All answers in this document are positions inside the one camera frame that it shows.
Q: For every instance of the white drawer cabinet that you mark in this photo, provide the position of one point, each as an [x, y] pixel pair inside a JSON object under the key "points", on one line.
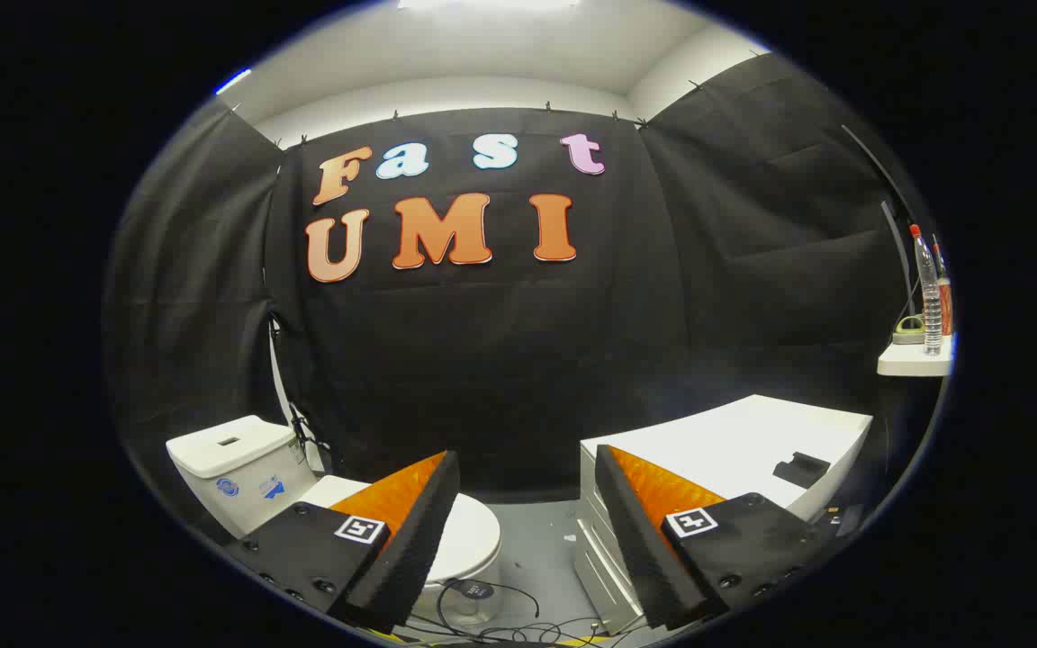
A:
{"points": [[734, 441]]}

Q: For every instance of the white toilet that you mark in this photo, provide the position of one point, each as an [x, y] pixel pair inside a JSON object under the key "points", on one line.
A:
{"points": [[230, 477]]}

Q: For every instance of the white wall shelf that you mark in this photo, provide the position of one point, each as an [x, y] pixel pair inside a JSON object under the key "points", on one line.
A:
{"points": [[910, 362]]}

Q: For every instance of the green tape roll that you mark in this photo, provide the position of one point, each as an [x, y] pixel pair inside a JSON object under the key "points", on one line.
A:
{"points": [[907, 331]]}

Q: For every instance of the red bottle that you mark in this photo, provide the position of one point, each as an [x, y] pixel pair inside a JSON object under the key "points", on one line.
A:
{"points": [[945, 301]]}

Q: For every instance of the black backdrop cloth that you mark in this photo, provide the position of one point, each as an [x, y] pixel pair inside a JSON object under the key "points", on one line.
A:
{"points": [[500, 360]]}

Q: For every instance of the white toilet lid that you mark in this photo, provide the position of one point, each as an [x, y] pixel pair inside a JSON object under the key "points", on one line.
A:
{"points": [[472, 540]]}

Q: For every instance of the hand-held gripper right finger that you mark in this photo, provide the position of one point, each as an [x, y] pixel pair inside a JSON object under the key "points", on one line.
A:
{"points": [[631, 531]]}

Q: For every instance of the ceiling light panel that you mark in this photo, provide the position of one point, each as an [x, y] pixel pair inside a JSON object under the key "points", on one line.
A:
{"points": [[233, 81], [482, 3]]}

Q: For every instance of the clear red-capped water bottle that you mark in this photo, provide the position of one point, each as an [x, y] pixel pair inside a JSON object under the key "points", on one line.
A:
{"points": [[930, 297]]}

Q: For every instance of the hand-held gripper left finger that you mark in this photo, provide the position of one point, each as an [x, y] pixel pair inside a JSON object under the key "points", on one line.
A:
{"points": [[424, 531]]}

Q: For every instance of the small black flat device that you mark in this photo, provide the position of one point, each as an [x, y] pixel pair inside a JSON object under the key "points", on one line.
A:
{"points": [[802, 470]]}

